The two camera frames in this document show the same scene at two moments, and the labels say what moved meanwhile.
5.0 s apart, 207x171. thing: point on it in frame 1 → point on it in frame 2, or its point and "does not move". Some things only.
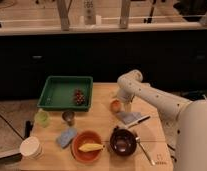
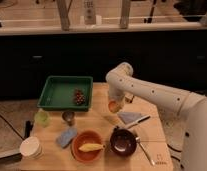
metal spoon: [151, 160] does not move
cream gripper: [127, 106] → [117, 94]
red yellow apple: [115, 106] does not move
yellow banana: [91, 147] does not move
